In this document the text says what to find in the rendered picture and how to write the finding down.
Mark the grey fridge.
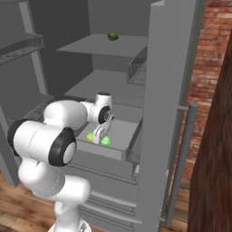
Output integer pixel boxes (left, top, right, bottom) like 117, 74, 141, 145
17, 0, 170, 232

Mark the grey fridge door with shelves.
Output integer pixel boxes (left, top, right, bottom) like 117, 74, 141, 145
0, 0, 56, 187

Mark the dark green round vegetable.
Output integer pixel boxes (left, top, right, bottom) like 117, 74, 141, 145
107, 32, 120, 42

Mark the green broccoli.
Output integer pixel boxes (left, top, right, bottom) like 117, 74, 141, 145
100, 135, 113, 146

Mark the grey fridge shelf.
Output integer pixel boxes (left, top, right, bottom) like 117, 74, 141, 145
63, 69, 147, 107
55, 33, 150, 59

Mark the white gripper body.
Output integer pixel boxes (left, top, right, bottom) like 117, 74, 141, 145
92, 123, 108, 145

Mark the grey freezer drawer front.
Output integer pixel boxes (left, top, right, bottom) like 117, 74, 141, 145
60, 162, 143, 226

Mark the grey fridge door handle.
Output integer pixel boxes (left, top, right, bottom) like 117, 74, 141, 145
164, 101, 200, 228

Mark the grey fridge door with handle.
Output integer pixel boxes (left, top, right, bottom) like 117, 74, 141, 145
136, 0, 209, 232

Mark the clear door bin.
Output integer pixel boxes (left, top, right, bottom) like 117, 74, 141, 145
126, 53, 150, 87

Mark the grey fridge drawer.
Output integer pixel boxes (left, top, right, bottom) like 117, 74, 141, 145
73, 99, 145, 163

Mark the dark wooden cabinet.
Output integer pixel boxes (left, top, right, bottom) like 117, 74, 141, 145
187, 35, 232, 232

